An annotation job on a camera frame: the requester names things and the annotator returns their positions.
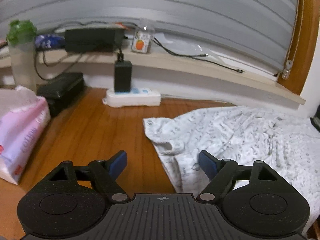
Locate blind cord with clear pull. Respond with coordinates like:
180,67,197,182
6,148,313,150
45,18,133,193
281,0,305,80

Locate clear bottle with orange label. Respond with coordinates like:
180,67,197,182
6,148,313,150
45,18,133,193
131,17,155,54

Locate white power strip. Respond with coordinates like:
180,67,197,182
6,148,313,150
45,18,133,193
102,87,162,108

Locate black adapter cord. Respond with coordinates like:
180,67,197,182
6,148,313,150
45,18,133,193
34,49,84,81

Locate green-lid bottle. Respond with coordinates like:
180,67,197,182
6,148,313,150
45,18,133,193
7,19,38,93

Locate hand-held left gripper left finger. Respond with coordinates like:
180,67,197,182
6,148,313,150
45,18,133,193
39,150,131,203

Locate blue packet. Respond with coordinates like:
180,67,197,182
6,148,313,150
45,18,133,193
34,34,66,50

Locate black power adapter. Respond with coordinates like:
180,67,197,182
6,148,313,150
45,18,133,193
64,28,125,53

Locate pink tissue pack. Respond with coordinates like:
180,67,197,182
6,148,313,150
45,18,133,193
0,85,51,186

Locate grey window blind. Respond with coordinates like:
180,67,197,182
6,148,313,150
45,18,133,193
0,0,300,77

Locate beige window sill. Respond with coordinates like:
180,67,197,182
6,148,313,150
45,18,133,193
0,47,306,110

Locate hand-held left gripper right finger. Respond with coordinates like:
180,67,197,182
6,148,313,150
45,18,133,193
197,150,285,203

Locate white patterned pajama pants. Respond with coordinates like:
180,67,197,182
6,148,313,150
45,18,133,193
143,106,320,208

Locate wooden window frame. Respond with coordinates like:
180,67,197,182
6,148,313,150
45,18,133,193
276,0,320,96

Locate black case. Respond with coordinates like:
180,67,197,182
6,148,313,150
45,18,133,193
37,72,84,117

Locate long black cable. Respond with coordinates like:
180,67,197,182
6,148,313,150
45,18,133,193
152,37,247,75

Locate black folded pants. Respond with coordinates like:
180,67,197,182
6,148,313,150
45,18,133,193
310,116,320,133

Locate black plug adapter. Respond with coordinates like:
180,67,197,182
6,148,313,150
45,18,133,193
114,60,132,93

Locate short black cable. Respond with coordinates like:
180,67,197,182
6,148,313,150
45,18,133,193
160,44,210,57

